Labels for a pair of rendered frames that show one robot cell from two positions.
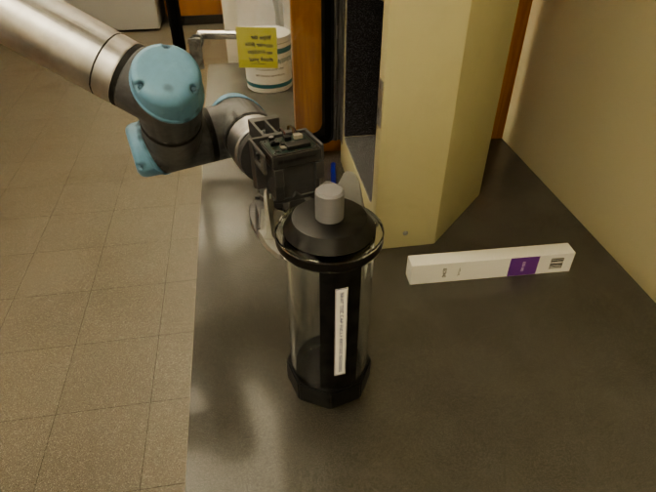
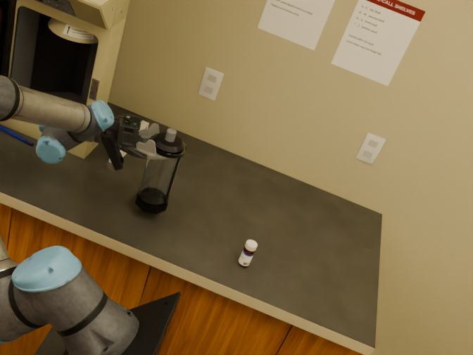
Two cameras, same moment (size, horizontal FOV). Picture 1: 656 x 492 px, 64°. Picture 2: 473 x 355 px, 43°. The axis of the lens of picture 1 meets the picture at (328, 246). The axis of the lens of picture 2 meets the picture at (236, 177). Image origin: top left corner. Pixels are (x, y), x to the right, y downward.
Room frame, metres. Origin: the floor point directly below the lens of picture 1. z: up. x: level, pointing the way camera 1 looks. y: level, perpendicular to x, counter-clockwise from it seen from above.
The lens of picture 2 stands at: (-0.08, 1.40, 2.12)
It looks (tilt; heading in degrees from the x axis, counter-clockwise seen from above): 33 degrees down; 281
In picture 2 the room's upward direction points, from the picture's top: 21 degrees clockwise
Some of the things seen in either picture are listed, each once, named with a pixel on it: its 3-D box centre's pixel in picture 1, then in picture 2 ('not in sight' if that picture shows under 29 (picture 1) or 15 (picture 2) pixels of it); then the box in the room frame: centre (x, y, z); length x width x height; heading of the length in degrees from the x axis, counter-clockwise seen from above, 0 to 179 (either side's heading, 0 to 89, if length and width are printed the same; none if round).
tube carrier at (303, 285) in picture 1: (329, 306); (160, 172); (0.42, 0.00, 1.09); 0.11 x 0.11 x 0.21
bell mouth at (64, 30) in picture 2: not in sight; (78, 22); (0.87, -0.15, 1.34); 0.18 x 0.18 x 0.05
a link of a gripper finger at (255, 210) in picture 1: (270, 212); (134, 149); (0.49, 0.06, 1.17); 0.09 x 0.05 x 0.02; 0
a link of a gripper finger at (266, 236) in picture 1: (270, 217); (150, 148); (0.44, 0.06, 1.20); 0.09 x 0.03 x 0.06; 0
